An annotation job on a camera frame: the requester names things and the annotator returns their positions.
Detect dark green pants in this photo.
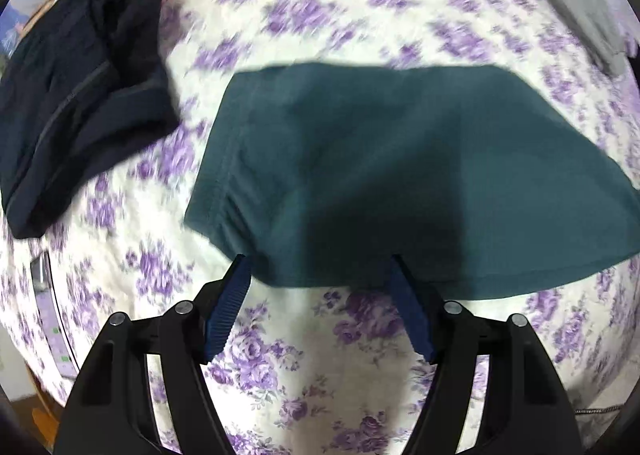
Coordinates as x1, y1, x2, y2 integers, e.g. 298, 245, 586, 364
184, 62, 640, 302

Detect grey garment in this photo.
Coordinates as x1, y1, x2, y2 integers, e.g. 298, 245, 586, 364
536, 0, 632, 77

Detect black garment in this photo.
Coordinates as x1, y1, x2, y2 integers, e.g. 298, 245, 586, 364
0, 0, 181, 239

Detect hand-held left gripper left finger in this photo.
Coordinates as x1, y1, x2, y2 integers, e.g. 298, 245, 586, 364
54, 253, 250, 455

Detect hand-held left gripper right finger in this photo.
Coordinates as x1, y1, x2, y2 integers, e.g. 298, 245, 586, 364
387, 255, 586, 455

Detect purple floral bed sheet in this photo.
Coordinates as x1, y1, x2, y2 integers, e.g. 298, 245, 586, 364
0, 0, 640, 455

